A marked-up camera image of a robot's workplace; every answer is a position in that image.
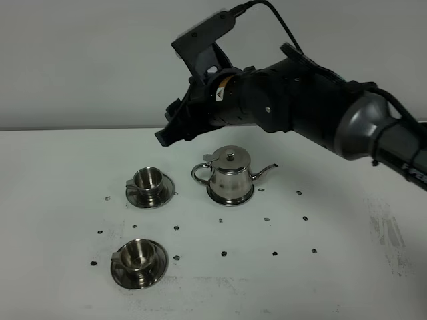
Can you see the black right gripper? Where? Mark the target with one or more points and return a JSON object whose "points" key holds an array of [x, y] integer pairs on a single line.
{"points": [[213, 98]]}

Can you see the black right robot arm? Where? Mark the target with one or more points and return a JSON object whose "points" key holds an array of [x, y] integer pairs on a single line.
{"points": [[349, 118]]}

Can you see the far stainless steel saucer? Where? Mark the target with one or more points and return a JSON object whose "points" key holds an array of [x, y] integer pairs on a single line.
{"points": [[154, 200]]}

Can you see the far stainless steel teacup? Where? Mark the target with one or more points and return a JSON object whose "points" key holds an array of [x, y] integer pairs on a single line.
{"points": [[146, 181]]}

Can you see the stainless steel teacup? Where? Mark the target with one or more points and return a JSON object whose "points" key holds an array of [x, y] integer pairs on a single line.
{"points": [[146, 181], [136, 255]]}

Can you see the stainless steel teapot saucer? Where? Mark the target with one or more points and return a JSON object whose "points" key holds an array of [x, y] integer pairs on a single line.
{"points": [[230, 202]]}

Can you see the near stainless steel saucer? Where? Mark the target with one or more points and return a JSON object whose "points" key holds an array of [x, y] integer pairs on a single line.
{"points": [[145, 278]]}

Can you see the near stainless steel teacup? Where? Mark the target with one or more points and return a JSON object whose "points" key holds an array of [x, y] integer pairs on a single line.
{"points": [[136, 255]]}

